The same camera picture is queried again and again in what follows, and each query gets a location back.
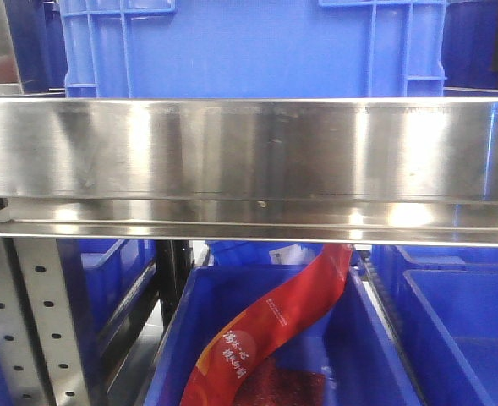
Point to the blue bin lower left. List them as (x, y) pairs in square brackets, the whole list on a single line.
[(111, 267)]

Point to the blue bin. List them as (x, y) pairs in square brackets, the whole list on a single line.
[(111, 267), (443, 305), (348, 346)]

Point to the blue bin lower centre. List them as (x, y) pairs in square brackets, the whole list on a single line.
[(348, 346)]

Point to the blue bin lower right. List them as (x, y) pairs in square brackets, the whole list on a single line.
[(443, 305)]

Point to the red snack bag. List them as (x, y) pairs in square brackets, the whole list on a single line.
[(265, 325)]

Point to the large blue crate upper shelf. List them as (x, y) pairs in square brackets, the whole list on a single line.
[(253, 49)]

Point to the perforated grey metal upright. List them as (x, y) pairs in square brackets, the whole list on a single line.
[(39, 354)]

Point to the stainless steel shelf rail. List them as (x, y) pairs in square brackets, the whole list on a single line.
[(371, 170)]

